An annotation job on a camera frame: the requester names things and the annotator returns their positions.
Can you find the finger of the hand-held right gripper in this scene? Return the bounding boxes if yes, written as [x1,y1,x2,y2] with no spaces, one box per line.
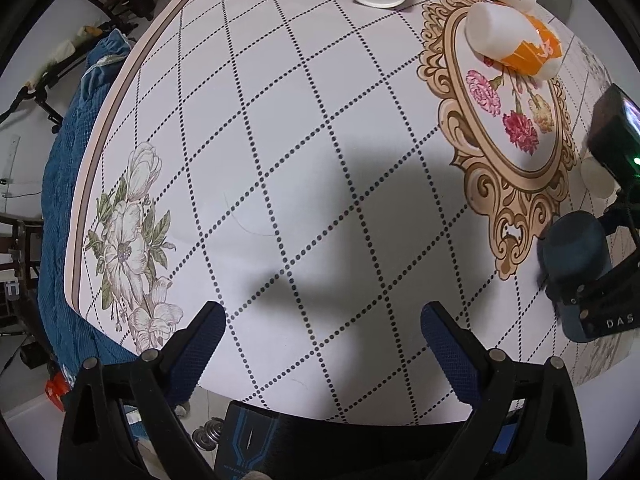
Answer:
[537,211,615,291]
[554,301,603,343]

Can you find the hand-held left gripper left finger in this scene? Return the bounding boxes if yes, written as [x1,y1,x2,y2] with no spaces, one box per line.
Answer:
[57,301,227,480]

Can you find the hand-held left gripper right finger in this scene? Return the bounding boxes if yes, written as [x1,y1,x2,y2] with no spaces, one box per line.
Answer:
[420,301,588,480]

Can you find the small white paper cup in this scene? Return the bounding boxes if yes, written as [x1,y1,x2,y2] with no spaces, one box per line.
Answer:
[580,156,617,199]

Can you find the white and orange paper cup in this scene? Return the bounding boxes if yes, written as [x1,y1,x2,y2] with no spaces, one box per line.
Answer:
[465,2,564,80]

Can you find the metal dumbbell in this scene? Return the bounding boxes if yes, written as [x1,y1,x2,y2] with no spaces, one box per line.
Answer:
[194,416,225,452]

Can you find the black and blue chair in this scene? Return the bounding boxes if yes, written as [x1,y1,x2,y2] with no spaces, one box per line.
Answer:
[214,400,476,480]

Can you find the orange plastic bag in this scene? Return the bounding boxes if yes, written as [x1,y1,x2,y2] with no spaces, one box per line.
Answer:
[45,374,73,411]

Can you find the blue quilted blanket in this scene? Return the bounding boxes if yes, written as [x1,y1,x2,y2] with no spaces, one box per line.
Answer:
[37,29,141,377]

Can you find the floral printed tablecloth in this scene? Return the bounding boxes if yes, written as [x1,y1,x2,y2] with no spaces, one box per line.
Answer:
[64,0,636,423]

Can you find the black exercise machine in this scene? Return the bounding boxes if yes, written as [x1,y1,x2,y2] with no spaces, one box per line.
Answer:
[0,20,113,133]

